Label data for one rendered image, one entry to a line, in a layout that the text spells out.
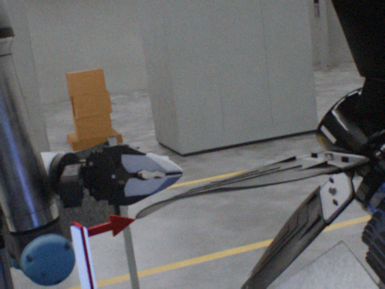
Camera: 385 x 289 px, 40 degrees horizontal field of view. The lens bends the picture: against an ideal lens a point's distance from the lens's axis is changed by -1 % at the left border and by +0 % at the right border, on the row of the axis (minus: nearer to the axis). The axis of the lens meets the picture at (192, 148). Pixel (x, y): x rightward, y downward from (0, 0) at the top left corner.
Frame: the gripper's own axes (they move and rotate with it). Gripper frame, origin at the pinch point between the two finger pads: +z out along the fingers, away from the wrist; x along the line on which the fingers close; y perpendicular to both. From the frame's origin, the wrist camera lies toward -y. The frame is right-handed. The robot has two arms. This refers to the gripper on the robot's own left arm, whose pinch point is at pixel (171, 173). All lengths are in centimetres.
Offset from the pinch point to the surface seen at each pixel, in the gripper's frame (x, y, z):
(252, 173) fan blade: -0.6, -5.3, 13.5
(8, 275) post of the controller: 20.1, 9.1, -40.9
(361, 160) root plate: -0.6, 2.5, 25.6
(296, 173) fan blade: -0.6, -6.3, 19.1
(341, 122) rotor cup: -5.3, 7.5, 22.9
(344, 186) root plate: 4.3, 11.9, 22.1
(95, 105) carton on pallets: -19, 659, -439
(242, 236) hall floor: 88, 288, -86
